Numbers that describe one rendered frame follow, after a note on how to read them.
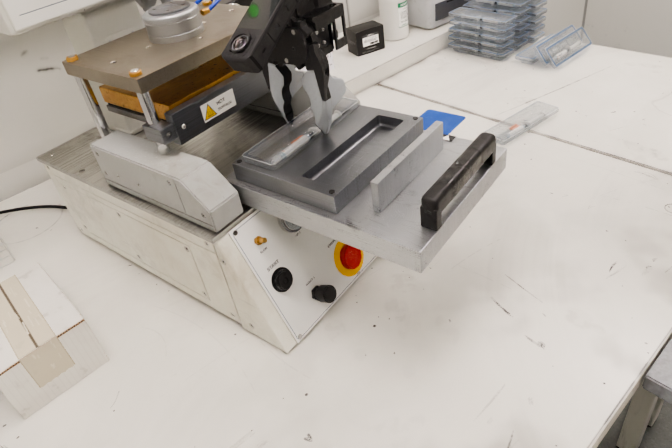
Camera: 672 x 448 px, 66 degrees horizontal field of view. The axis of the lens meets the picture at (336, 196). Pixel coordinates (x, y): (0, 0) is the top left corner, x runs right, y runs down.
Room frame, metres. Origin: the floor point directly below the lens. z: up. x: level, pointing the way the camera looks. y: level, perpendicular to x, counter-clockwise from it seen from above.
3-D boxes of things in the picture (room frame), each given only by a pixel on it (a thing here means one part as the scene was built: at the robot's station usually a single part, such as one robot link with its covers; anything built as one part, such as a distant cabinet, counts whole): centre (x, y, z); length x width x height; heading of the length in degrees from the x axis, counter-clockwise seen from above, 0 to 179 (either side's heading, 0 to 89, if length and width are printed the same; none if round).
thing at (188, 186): (0.62, 0.23, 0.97); 0.25 x 0.05 x 0.07; 48
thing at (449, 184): (0.47, -0.14, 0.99); 0.15 x 0.02 x 0.04; 138
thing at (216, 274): (0.78, 0.17, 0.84); 0.53 x 0.37 x 0.17; 48
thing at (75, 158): (0.79, 0.21, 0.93); 0.46 x 0.35 x 0.01; 48
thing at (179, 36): (0.80, 0.20, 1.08); 0.31 x 0.24 x 0.13; 138
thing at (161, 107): (0.77, 0.18, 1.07); 0.22 x 0.17 x 0.10; 138
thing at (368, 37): (1.44, -0.15, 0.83); 0.09 x 0.06 x 0.07; 111
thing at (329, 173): (0.59, 0.00, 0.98); 0.20 x 0.17 x 0.03; 138
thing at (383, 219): (0.56, -0.04, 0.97); 0.30 x 0.22 x 0.08; 48
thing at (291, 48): (0.65, 0.01, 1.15); 0.09 x 0.08 x 0.12; 138
